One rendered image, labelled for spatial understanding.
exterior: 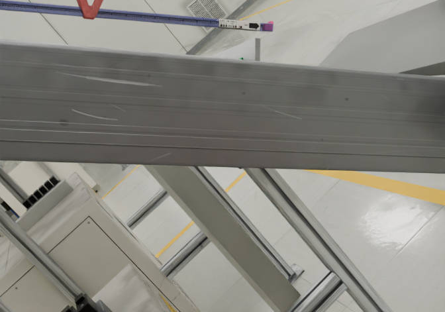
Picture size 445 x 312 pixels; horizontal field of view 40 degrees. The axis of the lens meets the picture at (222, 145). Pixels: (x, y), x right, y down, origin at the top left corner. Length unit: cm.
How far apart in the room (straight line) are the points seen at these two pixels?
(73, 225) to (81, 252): 8
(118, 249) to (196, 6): 715
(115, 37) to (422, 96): 818
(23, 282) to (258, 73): 155
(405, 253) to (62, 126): 147
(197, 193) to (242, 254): 17
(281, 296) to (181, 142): 106
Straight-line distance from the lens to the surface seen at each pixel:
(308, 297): 121
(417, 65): 99
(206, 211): 128
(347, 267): 122
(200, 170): 181
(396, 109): 39
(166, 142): 34
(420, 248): 172
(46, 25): 848
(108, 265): 186
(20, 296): 187
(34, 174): 536
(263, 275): 136
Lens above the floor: 93
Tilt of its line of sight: 14 degrees down
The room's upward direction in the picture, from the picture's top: 40 degrees counter-clockwise
